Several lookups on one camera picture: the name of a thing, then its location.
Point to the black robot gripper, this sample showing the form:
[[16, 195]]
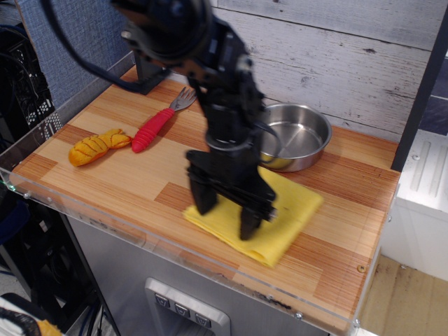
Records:
[[231, 170]]

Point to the yellow cloth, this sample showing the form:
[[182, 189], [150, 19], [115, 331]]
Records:
[[295, 205]]

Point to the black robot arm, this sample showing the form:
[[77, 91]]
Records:
[[186, 37]]

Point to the clear acrylic table guard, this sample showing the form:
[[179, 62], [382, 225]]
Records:
[[126, 212]]

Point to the silver button panel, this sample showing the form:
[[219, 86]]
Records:
[[185, 309]]

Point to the stainless steel pan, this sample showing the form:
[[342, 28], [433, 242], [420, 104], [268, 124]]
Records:
[[300, 136]]

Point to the orange plush croissant toy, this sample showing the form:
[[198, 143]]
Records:
[[94, 147]]

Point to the white grooved box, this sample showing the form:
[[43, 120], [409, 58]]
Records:
[[415, 233]]

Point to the orange object at corner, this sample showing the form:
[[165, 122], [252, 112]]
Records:
[[48, 329]]

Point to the black plastic crate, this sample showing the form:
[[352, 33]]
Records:
[[25, 95]]

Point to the red-handled metal fork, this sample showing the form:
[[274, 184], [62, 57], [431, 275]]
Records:
[[148, 132]]

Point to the dark grey left post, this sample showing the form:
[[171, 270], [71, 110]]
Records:
[[149, 74]]

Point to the dark grey post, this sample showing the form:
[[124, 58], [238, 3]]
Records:
[[426, 86], [149, 74]]

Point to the dark grey right post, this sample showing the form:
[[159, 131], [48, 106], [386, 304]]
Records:
[[426, 86]]

